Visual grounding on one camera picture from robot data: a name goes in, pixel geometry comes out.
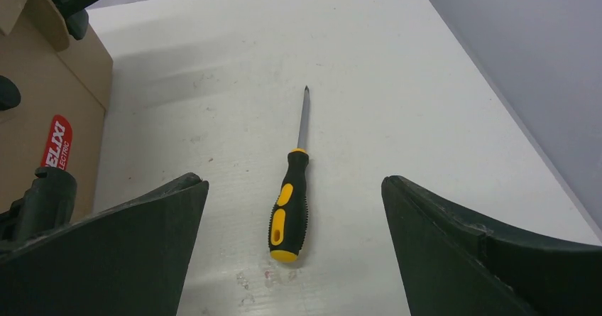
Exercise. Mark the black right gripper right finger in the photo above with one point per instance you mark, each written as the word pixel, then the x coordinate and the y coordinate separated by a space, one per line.
pixel 456 261

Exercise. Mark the black round knob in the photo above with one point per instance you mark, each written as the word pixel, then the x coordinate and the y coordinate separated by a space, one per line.
pixel 10 96

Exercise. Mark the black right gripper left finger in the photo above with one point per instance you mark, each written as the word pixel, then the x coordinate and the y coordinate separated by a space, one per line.
pixel 131 259

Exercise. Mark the brown cardboard box bin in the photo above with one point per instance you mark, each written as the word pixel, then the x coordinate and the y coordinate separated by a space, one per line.
pixel 65 87

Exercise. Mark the black yellow handled screwdriver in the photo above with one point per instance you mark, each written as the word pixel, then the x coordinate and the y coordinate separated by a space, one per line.
pixel 289 215

